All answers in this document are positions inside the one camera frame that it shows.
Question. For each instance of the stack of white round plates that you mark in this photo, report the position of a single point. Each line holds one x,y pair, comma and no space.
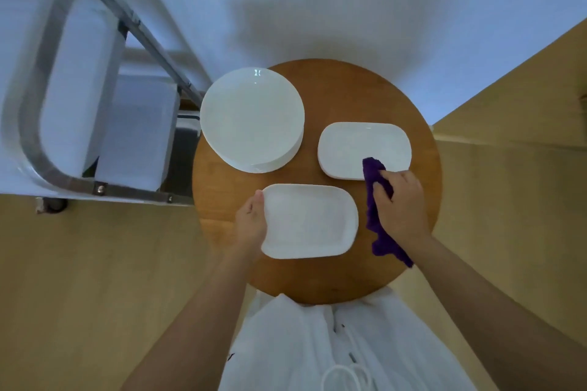
252,118

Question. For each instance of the round wooden side table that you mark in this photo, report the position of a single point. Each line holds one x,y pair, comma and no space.
348,88

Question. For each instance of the person's right forearm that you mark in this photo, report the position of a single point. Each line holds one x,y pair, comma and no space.
504,313

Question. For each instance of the steel three-tier cart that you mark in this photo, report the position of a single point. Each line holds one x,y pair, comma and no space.
78,97

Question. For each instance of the person's left forearm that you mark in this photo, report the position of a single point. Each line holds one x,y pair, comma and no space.
192,331

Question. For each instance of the person's left hand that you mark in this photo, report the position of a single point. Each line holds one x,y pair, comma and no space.
250,225

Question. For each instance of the white oblong serving plate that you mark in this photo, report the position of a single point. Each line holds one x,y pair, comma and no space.
309,221

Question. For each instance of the person's white garment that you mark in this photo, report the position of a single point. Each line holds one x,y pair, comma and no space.
284,349

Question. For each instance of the purple cleaning cloth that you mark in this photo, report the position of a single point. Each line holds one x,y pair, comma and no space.
373,221

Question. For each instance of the stack of white rectangular plates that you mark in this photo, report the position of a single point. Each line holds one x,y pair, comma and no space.
357,145

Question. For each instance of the person's right hand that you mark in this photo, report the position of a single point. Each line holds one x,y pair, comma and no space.
403,212

